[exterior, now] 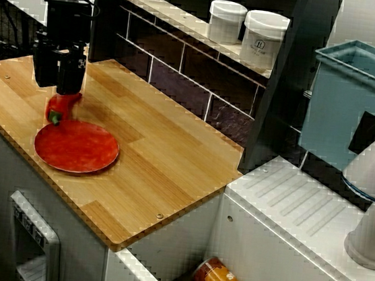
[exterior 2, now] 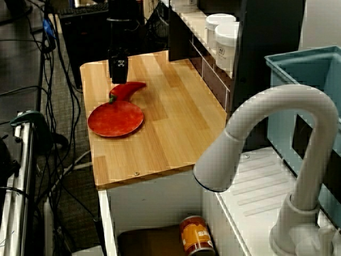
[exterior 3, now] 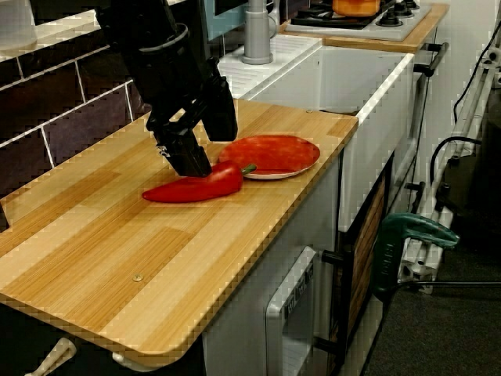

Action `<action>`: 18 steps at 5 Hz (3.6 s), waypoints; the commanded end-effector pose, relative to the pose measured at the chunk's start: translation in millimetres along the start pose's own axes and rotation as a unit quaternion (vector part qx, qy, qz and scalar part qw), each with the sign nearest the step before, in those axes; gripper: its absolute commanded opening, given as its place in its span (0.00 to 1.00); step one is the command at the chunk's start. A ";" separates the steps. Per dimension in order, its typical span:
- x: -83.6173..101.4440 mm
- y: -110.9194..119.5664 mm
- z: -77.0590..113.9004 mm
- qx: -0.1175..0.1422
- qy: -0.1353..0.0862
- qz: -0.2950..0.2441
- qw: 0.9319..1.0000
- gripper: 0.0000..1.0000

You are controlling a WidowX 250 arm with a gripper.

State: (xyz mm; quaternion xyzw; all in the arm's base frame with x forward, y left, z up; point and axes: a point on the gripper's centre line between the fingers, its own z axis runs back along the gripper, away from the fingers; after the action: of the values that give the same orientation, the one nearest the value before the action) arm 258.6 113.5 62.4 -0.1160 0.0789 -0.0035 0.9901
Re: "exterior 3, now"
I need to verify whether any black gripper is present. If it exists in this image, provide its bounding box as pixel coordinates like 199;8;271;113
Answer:
132;31;240;178

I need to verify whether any red pepper green stem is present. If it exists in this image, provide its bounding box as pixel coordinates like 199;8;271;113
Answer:
141;159;258;204

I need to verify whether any round red plate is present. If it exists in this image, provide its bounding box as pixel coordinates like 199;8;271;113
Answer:
218;134;321;181

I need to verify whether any black hood cabinet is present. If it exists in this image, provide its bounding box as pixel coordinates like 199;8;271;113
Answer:
183;0;208;70

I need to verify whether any grey toy faucet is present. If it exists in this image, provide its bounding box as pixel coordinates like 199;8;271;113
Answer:
240;0;277;66

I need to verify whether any white toy kitchen cabinet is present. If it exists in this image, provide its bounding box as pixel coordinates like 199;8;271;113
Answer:
201;23;451;376

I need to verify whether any black burner grate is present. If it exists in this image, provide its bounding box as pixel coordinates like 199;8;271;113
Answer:
291;2;396;29

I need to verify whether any white toy sink unit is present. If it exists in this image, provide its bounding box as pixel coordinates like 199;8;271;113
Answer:
217;34;416;234

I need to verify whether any orange pot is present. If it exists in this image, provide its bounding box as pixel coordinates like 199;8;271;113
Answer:
331;0;381;17

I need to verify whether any grey toy dispenser panel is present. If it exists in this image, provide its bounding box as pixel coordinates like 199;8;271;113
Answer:
265;245;318;376

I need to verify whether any grey toy stove hob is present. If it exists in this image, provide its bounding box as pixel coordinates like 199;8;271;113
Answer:
283;0;434;42

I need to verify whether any green clamp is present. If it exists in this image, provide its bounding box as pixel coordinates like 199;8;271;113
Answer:
370;213;460;302

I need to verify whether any black door handle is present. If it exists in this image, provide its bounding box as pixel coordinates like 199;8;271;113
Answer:
320;250;353;272

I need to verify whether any cream wall shelf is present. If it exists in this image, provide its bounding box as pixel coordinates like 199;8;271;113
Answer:
0;7;114;62

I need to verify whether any wood panel black frame door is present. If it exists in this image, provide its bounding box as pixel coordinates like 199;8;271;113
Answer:
336;154;395;376

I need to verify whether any small black drawer handle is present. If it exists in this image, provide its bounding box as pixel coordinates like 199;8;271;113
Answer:
405;180;427;212

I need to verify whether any thick black cable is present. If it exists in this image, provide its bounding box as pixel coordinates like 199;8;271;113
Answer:
429;136;483;190

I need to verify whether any black oven handle bar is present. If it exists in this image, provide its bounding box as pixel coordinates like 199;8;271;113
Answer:
413;42;450;78

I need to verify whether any silver aluminium frame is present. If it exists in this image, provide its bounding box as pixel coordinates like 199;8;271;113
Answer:
397;50;501;295

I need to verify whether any cream wooden handle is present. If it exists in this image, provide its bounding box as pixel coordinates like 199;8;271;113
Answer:
25;336;77;376

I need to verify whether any thin black cable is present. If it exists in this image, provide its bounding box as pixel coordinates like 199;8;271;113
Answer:
452;23;501;123

